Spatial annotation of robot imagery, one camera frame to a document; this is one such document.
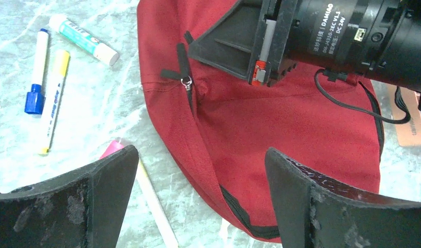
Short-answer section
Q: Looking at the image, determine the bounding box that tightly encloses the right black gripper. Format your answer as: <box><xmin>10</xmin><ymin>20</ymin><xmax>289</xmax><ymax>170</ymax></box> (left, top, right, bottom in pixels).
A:
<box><xmin>189</xmin><ymin>1</ymin><xmax>402</xmax><ymax>86</ymax></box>

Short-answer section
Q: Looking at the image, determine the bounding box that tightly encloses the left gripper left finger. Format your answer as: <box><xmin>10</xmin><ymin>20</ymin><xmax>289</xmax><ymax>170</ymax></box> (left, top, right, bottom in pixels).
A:
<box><xmin>0</xmin><ymin>145</ymin><xmax>139</xmax><ymax>247</ymax></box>

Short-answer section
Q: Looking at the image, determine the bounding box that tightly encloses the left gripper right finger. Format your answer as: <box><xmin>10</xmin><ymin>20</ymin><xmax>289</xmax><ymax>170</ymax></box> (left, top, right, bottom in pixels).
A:
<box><xmin>264</xmin><ymin>148</ymin><xmax>421</xmax><ymax>247</ymax></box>

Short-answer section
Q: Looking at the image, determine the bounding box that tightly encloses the red backpack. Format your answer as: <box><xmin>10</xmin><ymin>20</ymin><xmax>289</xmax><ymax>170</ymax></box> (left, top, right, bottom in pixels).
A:
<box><xmin>137</xmin><ymin>0</ymin><xmax>384</xmax><ymax>243</ymax></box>

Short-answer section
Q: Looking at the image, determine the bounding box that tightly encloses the green white glue stick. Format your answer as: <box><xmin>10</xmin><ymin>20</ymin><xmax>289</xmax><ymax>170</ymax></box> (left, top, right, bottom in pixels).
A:
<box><xmin>49</xmin><ymin>14</ymin><xmax>119</xmax><ymax>66</ymax></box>

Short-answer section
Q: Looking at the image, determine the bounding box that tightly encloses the pink black highlighter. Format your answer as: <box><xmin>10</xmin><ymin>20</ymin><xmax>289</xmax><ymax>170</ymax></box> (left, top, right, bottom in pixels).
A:
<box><xmin>99</xmin><ymin>138</ymin><xmax>124</xmax><ymax>159</ymax></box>

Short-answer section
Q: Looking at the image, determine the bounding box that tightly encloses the white pencil stick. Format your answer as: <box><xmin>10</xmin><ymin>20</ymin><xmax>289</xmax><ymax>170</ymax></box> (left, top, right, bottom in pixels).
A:
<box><xmin>136</xmin><ymin>159</ymin><xmax>179</xmax><ymax>247</ymax></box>

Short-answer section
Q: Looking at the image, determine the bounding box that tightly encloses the blue cap marker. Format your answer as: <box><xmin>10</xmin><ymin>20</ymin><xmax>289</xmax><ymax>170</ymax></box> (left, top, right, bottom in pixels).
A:
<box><xmin>24</xmin><ymin>28</ymin><xmax>49</xmax><ymax>115</ymax></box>

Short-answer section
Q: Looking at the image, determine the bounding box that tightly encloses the orange plastic file organizer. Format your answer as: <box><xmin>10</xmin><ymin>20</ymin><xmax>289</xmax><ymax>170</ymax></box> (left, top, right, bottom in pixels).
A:
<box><xmin>386</xmin><ymin>84</ymin><xmax>421</xmax><ymax>148</ymax></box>

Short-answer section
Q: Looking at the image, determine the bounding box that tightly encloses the yellow cap marker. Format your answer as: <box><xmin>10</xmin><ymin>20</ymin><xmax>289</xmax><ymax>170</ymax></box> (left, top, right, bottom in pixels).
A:
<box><xmin>38</xmin><ymin>50</ymin><xmax>70</xmax><ymax>155</ymax></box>

